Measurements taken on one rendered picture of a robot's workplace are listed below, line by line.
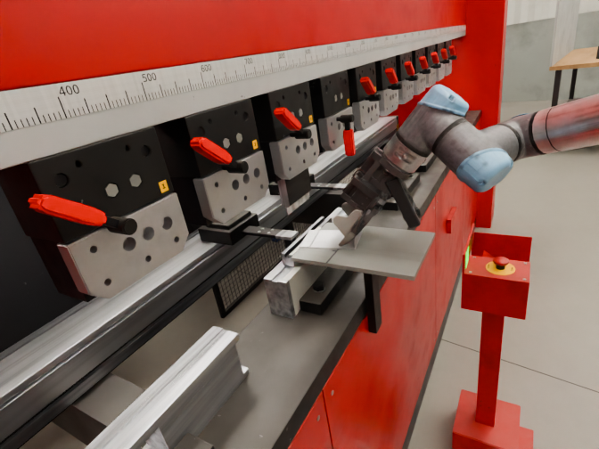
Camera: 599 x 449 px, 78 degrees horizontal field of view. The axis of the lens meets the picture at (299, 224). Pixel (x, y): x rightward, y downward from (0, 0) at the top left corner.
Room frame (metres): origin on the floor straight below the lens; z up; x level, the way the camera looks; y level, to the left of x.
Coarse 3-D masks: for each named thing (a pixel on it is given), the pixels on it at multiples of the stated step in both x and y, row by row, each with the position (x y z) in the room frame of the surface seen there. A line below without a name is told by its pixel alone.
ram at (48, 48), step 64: (0, 0) 0.38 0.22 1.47; (64, 0) 0.43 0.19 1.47; (128, 0) 0.49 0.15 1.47; (192, 0) 0.58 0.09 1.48; (256, 0) 0.70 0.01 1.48; (320, 0) 0.89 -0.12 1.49; (384, 0) 1.24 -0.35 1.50; (448, 0) 2.07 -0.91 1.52; (0, 64) 0.37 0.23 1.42; (64, 64) 0.41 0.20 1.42; (128, 64) 0.47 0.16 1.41; (320, 64) 0.86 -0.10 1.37; (64, 128) 0.39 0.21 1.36; (128, 128) 0.45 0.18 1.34
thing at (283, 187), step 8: (296, 176) 0.78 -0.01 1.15; (304, 176) 0.81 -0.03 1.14; (280, 184) 0.75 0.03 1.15; (288, 184) 0.75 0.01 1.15; (296, 184) 0.78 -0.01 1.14; (304, 184) 0.80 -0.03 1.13; (280, 192) 0.75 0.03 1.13; (288, 192) 0.75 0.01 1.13; (296, 192) 0.77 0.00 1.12; (304, 192) 0.80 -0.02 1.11; (288, 200) 0.74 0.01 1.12; (296, 200) 0.77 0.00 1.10; (304, 200) 0.81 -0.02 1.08; (288, 208) 0.75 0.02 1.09
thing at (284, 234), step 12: (240, 216) 0.90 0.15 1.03; (252, 216) 0.92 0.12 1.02; (204, 228) 0.90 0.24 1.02; (216, 228) 0.88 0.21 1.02; (228, 228) 0.86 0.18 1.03; (240, 228) 0.88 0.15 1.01; (252, 228) 0.88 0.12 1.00; (264, 228) 0.87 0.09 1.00; (204, 240) 0.89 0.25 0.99; (216, 240) 0.87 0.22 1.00; (228, 240) 0.85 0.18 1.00
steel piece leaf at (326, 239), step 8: (320, 232) 0.80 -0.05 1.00; (328, 232) 0.79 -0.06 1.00; (336, 232) 0.79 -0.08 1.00; (360, 232) 0.75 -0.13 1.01; (320, 240) 0.76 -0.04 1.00; (328, 240) 0.75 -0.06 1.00; (336, 240) 0.75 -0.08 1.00; (352, 240) 0.73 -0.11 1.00; (320, 248) 0.73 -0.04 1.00; (328, 248) 0.72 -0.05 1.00; (336, 248) 0.71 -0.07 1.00; (344, 248) 0.70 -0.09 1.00; (352, 248) 0.70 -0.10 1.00
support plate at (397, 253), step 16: (368, 240) 0.73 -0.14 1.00; (384, 240) 0.71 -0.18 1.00; (400, 240) 0.70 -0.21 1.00; (416, 240) 0.69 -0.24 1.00; (432, 240) 0.69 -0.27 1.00; (304, 256) 0.70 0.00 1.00; (320, 256) 0.69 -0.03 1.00; (336, 256) 0.68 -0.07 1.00; (352, 256) 0.67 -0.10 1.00; (368, 256) 0.66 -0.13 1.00; (384, 256) 0.65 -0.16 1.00; (400, 256) 0.64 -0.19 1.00; (416, 256) 0.63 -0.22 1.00; (368, 272) 0.61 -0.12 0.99; (384, 272) 0.59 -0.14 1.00; (400, 272) 0.58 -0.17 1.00; (416, 272) 0.58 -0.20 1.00
